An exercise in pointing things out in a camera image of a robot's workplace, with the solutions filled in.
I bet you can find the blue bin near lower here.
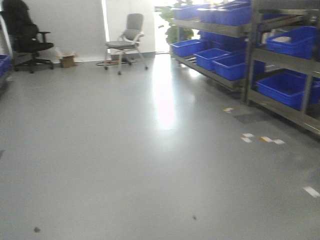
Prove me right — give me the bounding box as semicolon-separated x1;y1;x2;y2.
212;53;250;82

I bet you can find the green potted plant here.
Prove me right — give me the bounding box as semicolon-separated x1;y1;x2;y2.
156;0;196;45

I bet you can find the black office chair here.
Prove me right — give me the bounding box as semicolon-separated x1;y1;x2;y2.
0;0;54;74

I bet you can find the blue bin with white item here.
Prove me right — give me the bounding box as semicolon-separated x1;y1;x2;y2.
266;26;317;59

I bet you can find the grey folding chair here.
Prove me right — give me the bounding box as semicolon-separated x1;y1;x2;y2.
103;13;149;75

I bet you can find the blue bin middle lower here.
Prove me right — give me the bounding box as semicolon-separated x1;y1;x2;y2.
194;48;231;71

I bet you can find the far steel shelf rack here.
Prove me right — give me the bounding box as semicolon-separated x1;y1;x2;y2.
170;13;251;92

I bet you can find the near steel shelf rack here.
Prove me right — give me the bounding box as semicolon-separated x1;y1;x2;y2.
243;0;320;134

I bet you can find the blue bin far lower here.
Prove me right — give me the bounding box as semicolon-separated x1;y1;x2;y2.
170;39;205;57

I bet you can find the steel shelf rack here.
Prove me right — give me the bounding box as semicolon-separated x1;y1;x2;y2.
170;13;251;92
243;0;320;134

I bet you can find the blue bin bottom right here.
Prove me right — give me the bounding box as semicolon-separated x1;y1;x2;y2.
256;71;307;110

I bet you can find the blue bin left edge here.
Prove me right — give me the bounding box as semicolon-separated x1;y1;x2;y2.
0;54;11;77

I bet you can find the small cardboard box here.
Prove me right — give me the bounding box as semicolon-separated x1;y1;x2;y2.
55;52;78;68

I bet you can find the blue bins top shelf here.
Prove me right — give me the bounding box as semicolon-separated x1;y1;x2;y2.
172;0;252;26

